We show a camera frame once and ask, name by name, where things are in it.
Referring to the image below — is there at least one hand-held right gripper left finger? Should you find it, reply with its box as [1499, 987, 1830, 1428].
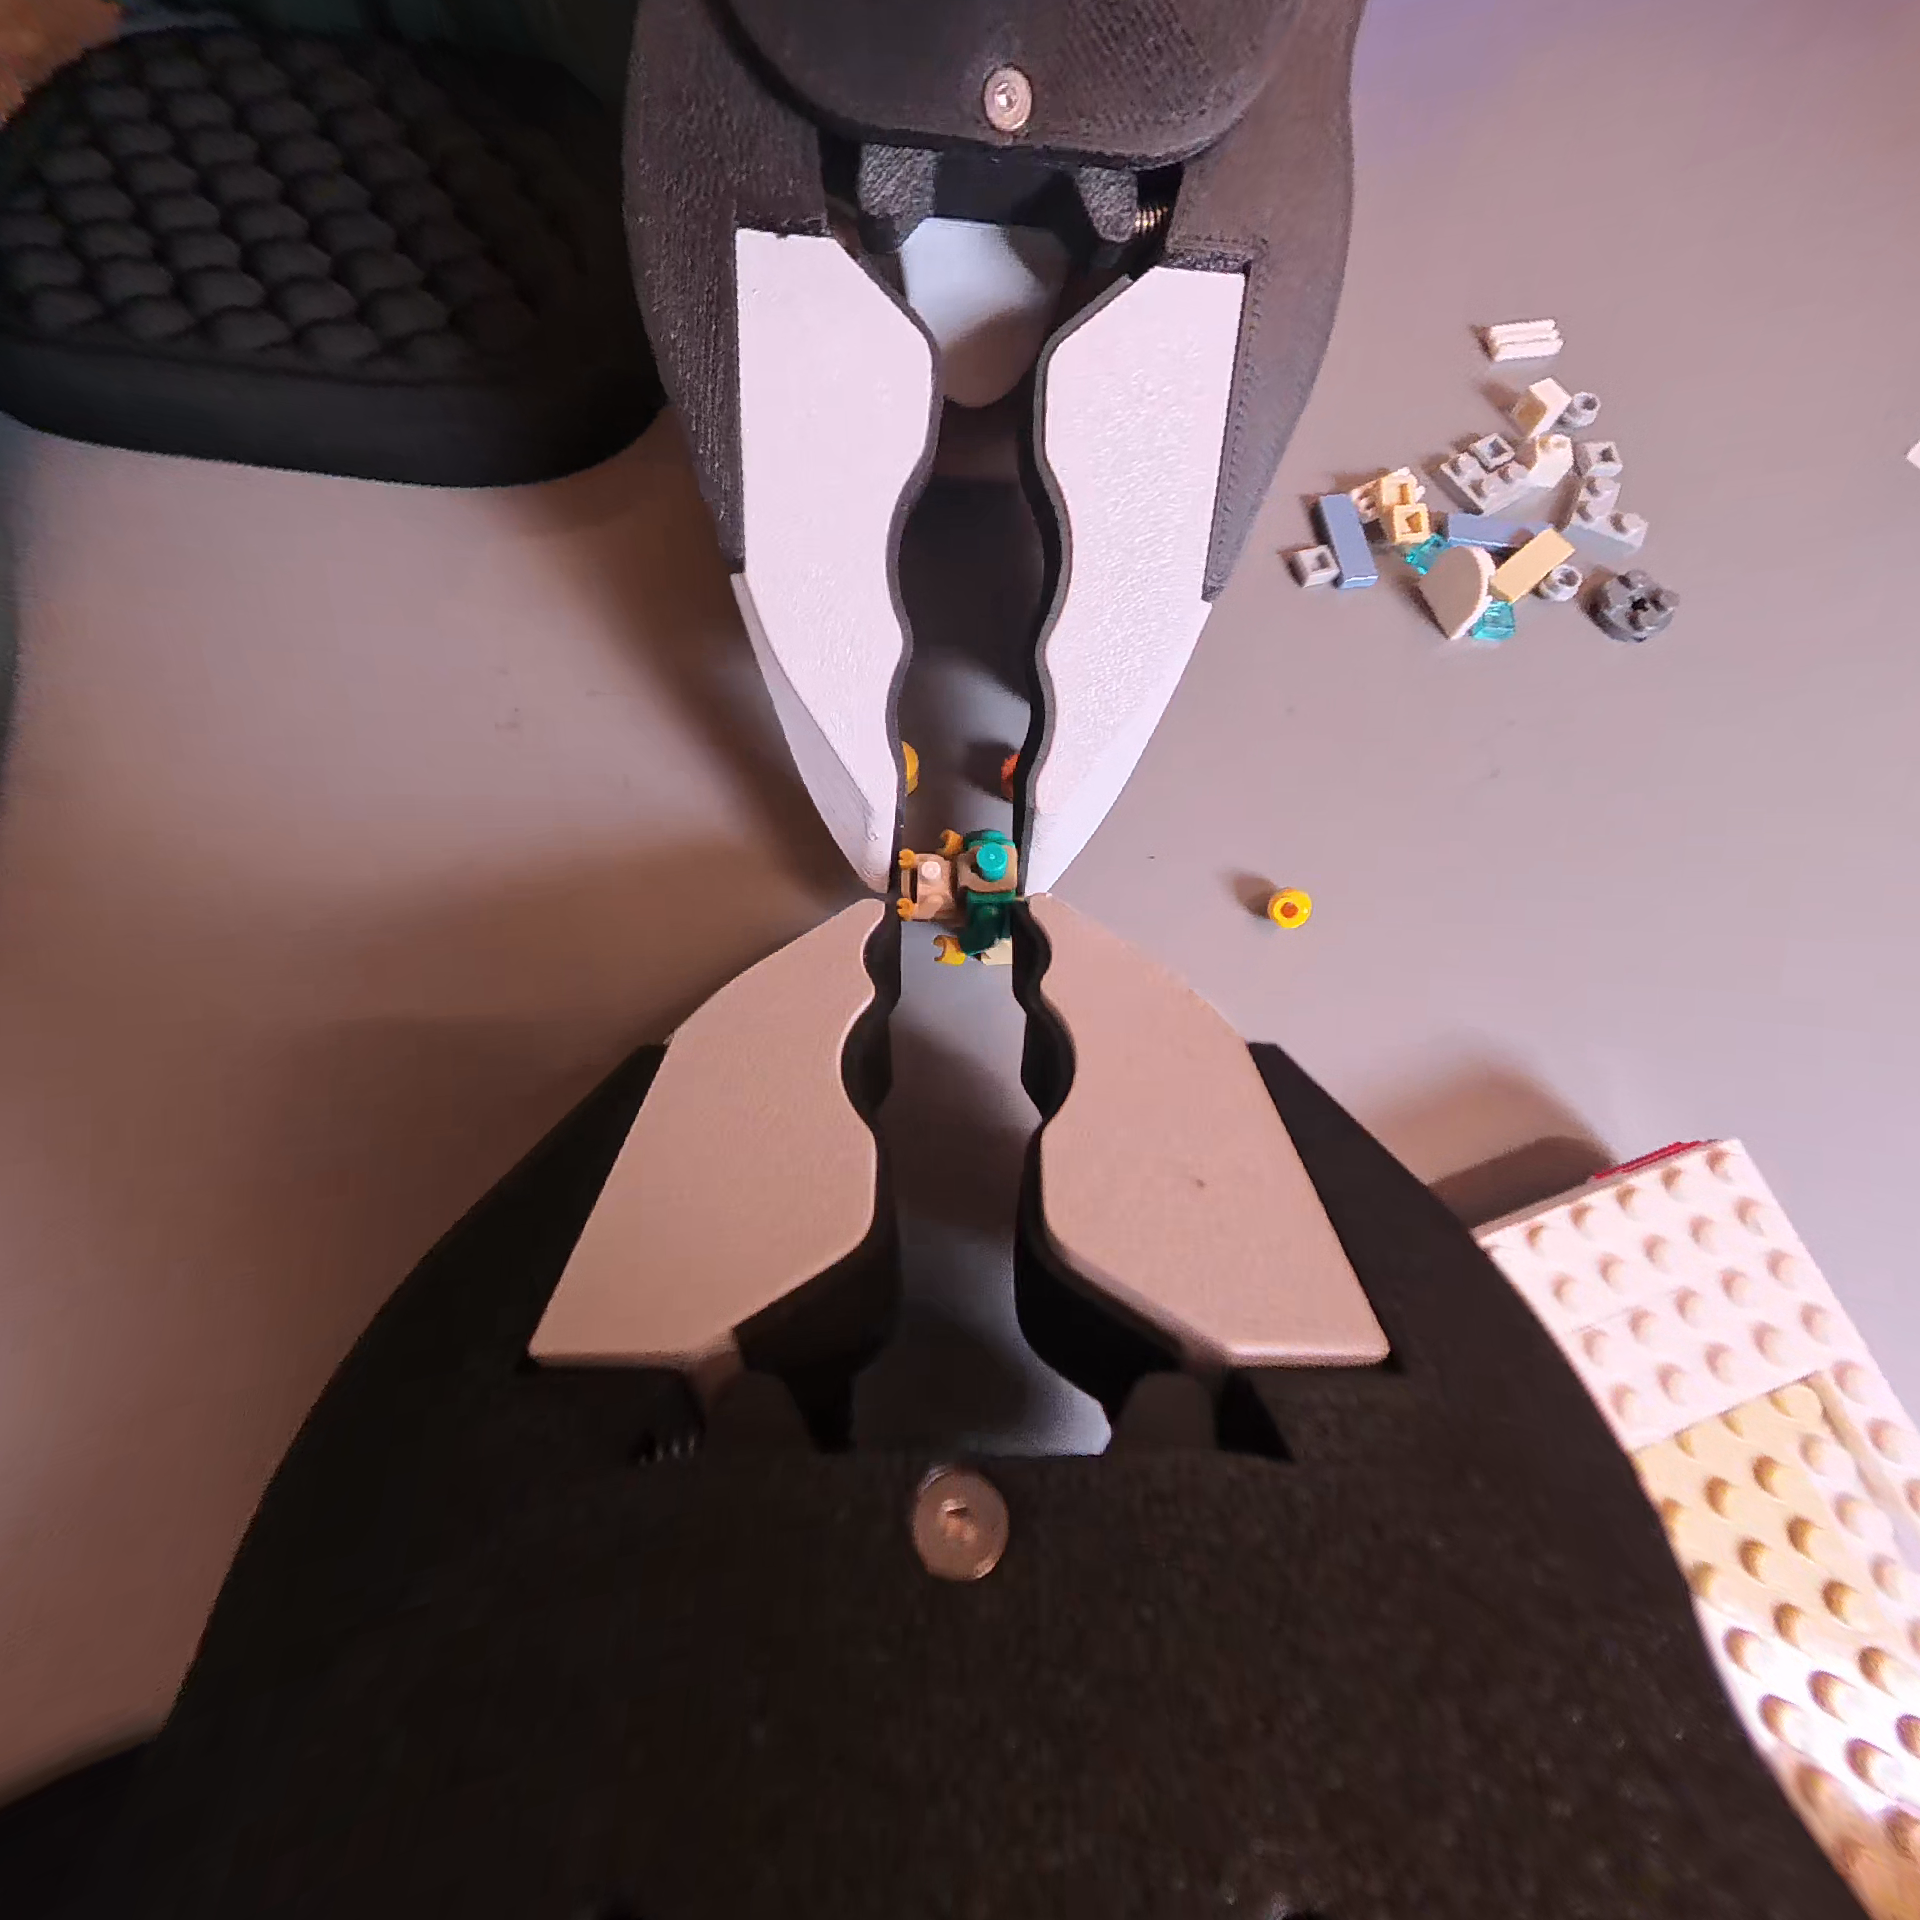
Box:
[527, 901, 902, 1419]

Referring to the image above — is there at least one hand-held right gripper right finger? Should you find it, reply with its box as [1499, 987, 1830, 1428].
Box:
[1017, 895, 1392, 1370]

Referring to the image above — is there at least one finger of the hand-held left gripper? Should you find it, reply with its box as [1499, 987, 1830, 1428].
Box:
[731, 223, 938, 894]
[1019, 258, 1254, 894]

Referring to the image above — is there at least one green minifigure torso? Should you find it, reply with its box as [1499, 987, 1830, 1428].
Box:
[933, 827, 1029, 965]

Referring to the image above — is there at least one pile of small lego pieces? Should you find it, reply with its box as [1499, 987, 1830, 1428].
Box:
[1286, 317, 1682, 647]

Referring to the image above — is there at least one black mesh cushion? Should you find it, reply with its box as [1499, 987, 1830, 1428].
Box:
[0, 22, 669, 490]

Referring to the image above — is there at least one white tan lego house model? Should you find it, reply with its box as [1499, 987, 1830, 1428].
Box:
[1470, 1135, 1920, 1920]

